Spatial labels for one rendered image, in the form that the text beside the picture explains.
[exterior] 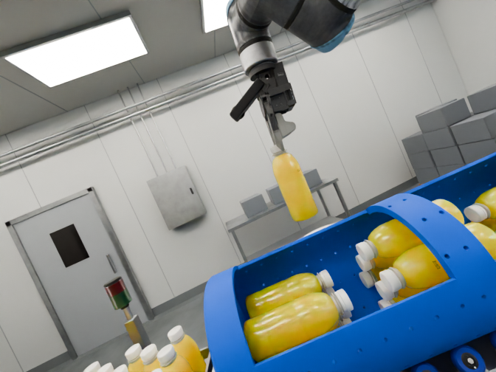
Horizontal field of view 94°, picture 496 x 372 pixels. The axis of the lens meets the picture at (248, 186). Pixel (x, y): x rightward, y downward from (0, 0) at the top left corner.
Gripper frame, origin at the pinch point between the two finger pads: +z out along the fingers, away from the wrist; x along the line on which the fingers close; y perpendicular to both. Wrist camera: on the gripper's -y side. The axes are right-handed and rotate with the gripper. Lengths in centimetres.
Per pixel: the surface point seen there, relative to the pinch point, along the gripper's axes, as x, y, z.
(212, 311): -22.1, -22.7, 24.9
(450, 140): 252, 246, 51
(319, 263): -0.1, 1.0, 33.2
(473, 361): -24, 17, 45
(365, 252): -14.5, 8.8, 26.7
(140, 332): 18, -66, 47
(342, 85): 365, 184, -84
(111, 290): 17, -70, 29
